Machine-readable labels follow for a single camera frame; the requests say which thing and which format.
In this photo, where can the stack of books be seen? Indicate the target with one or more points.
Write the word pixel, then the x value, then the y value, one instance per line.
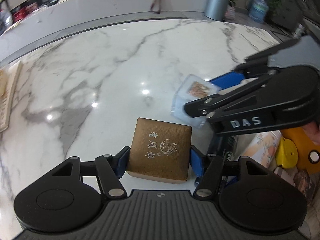
pixel 9 77

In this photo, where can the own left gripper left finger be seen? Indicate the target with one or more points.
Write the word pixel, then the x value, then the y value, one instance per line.
pixel 110 168

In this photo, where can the floral white tube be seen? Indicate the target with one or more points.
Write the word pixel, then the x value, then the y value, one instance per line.
pixel 263 147

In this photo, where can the grey metal trash can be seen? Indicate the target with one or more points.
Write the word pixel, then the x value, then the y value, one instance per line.
pixel 215 9

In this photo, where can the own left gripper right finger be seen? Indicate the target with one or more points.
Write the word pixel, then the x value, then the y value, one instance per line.
pixel 208 170

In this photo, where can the yellow round object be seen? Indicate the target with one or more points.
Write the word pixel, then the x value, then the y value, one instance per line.
pixel 286 154

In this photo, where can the orange cardboard box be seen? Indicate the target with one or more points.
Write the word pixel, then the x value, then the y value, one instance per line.
pixel 308 152

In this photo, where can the clear plastic case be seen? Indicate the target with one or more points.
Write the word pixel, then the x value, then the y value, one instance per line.
pixel 192 88

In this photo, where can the blue water jug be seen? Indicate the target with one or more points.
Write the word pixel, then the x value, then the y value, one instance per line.
pixel 258 10

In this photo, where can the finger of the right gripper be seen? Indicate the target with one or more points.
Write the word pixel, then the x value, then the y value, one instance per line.
pixel 203 106
pixel 294 52

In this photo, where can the person's right hand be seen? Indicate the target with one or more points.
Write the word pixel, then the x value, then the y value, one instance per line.
pixel 312 131

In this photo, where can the brown jewelry box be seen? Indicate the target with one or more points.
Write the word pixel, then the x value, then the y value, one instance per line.
pixel 160 151

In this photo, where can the dark spray can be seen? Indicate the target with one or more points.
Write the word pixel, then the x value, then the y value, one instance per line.
pixel 224 146

